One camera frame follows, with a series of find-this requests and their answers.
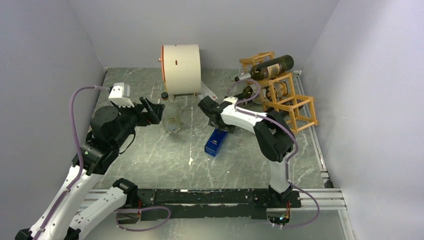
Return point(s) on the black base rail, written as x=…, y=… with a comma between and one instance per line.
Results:
x=209, y=203

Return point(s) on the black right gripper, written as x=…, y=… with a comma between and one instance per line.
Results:
x=222, y=127

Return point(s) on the wooden wine rack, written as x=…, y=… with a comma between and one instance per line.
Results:
x=281, y=95

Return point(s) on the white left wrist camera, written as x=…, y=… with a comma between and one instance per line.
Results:
x=120, y=95

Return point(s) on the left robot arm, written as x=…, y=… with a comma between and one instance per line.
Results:
x=111, y=125

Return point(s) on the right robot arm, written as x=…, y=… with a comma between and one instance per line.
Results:
x=275, y=139

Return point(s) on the dark green labelled wine bottle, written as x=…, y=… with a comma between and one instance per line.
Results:
x=271, y=68

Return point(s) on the large clear glass bottle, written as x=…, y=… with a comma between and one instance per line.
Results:
x=171, y=115

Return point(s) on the blue rectangular box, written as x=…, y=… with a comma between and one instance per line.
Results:
x=215, y=142

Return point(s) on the cream cylindrical drum box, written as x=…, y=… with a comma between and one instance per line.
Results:
x=181, y=69

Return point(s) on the dark green lower wine bottle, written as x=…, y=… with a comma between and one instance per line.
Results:
x=252, y=92

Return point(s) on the white packaged card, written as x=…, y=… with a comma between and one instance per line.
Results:
x=205, y=91

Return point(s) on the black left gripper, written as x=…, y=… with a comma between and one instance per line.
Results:
x=155, y=109

